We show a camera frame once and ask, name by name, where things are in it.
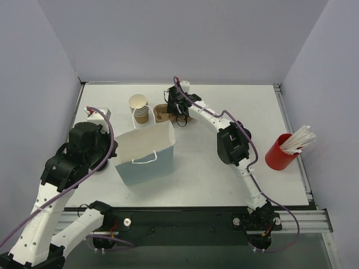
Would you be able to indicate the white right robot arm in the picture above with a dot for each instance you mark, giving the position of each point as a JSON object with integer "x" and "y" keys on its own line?
{"x": 233, "y": 146}

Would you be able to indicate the stack of brown paper cups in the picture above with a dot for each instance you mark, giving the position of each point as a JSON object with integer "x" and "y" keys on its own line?
{"x": 138, "y": 104}

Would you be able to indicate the light blue paper bag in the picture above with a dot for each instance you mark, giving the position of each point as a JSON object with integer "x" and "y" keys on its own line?
{"x": 145, "y": 153}

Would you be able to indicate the brown pulp cup carrier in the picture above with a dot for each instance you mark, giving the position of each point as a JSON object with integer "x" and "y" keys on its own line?
{"x": 161, "y": 115}

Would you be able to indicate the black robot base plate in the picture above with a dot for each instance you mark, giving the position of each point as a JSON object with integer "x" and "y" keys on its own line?
{"x": 192, "y": 226}

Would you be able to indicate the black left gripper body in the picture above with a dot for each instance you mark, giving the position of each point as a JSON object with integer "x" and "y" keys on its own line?
{"x": 99, "y": 161}

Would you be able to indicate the red straw holder cup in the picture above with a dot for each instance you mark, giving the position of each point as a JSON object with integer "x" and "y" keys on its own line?
{"x": 276, "y": 158}

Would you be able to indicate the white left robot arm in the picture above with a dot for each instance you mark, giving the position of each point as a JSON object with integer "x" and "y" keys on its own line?
{"x": 38, "y": 246}

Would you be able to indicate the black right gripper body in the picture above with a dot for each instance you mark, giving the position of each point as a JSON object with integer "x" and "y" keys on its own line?
{"x": 173, "y": 103}

